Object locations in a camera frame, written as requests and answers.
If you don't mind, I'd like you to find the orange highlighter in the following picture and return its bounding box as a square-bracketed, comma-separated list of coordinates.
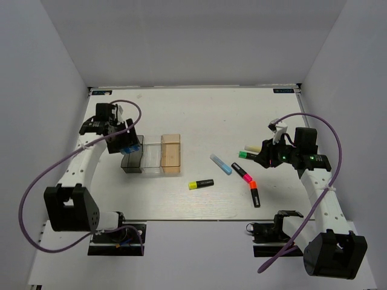
[249, 180, 261, 208]

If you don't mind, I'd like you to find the green highlighter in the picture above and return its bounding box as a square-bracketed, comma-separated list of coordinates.
[238, 151, 258, 160]

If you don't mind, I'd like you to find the yellow highlighter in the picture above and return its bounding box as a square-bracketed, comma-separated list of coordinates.
[188, 179, 214, 190]

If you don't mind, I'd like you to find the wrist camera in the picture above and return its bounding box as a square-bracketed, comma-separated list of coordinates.
[115, 104, 124, 123]
[268, 119, 288, 145]

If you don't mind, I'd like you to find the blue stationery block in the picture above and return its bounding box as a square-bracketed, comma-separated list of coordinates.
[120, 145, 140, 155]

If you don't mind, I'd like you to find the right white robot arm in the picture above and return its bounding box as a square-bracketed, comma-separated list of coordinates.
[246, 125, 368, 280]

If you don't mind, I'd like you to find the dark grey plastic container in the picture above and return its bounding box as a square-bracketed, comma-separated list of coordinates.
[121, 135, 144, 174]

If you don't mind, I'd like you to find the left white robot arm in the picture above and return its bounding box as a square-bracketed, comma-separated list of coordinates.
[44, 101, 141, 241]

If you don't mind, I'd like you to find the pink highlighter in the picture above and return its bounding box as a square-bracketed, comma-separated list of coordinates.
[231, 163, 253, 183]

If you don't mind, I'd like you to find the cream highlighter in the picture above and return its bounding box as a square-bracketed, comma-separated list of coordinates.
[244, 145, 261, 153]

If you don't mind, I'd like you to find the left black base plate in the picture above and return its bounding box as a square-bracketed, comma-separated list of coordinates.
[88, 221, 147, 257]

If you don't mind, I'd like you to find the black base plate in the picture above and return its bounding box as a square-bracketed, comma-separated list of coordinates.
[246, 222, 290, 257]
[88, 221, 147, 257]

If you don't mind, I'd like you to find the tan plastic container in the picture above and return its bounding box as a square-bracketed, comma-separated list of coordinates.
[161, 134, 181, 174]

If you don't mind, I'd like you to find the right blue corner label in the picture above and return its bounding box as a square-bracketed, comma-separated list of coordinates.
[273, 88, 294, 94]

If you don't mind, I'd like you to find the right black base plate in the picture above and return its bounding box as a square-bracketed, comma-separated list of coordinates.
[246, 222, 290, 257]

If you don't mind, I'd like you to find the blue corner label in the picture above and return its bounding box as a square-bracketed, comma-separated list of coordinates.
[91, 90, 112, 95]
[273, 88, 294, 94]

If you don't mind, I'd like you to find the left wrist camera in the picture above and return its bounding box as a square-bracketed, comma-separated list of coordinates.
[115, 104, 124, 123]

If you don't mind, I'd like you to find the left blue corner label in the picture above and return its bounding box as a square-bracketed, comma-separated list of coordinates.
[91, 90, 112, 95]

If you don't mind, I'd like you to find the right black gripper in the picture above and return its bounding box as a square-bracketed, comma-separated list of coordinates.
[253, 134, 299, 169]

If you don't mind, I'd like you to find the light blue marker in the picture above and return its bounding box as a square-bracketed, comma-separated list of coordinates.
[210, 154, 232, 175]

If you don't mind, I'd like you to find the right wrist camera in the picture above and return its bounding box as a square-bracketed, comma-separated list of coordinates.
[268, 119, 288, 145]

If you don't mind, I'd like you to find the clear plastic container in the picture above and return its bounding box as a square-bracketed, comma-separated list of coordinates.
[141, 135, 163, 176]

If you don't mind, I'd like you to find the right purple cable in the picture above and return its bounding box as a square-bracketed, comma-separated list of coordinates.
[257, 112, 343, 274]

